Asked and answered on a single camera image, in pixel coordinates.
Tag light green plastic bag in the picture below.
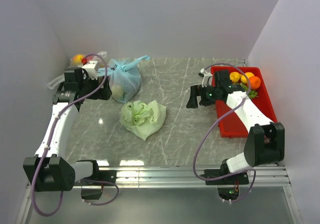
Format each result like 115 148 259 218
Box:
119 100 167 141

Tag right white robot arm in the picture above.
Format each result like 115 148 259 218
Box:
187 69 285 184

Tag clear tied fruit bag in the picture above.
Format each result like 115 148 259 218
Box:
47 54 105 90

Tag yellow fake lemon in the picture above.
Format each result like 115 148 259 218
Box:
229 72 242 83

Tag blue tied plastic bag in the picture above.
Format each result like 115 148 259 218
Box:
107 55 150 103

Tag green fake grapes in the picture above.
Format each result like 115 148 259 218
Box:
233 83 258 99

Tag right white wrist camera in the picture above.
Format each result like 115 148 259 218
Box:
199 68 213 88

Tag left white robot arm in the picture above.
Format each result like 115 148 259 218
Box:
23 67 112 192

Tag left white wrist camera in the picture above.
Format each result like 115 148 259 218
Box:
81 58 99 80

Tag red plastic tray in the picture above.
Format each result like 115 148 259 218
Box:
210 66 277 138

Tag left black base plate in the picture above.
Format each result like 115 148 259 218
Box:
73 170 118 203

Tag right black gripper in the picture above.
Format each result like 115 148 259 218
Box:
186 84 220 109

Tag yellow orange fake fruit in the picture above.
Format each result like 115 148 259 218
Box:
240 72 254 85

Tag aluminium rail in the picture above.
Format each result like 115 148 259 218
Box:
24 166 292 190

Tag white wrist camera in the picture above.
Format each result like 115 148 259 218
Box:
81 58 99 80
199 68 213 88

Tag orange fake orange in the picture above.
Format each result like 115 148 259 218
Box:
248 76 262 90

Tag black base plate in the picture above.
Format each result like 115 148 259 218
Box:
73 170 118 203
205 172 249 202

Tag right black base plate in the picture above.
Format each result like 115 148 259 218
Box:
205 172 249 202

